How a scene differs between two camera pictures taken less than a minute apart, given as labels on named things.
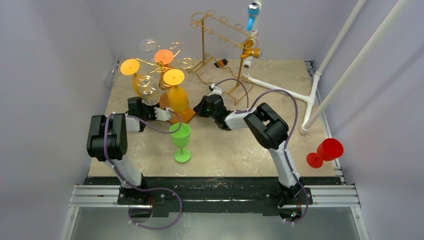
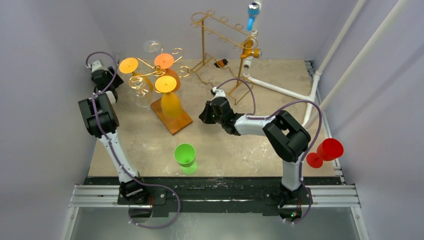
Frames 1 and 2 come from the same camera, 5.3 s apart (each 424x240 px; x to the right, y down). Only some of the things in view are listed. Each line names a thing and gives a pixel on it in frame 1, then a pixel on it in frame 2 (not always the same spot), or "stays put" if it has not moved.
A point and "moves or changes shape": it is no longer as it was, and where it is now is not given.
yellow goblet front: x=178 y=98 moves or changes shape
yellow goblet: x=131 y=66 moves or changes shape
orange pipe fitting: x=248 y=51 stays put
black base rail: x=189 y=197 stays put
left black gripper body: x=148 y=112 to x=116 y=82
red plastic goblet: x=328 y=149 stays put
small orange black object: x=221 y=63 stays put
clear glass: x=149 y=91 moves or changes shape
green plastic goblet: x=181 y=138 to x=185 y=155
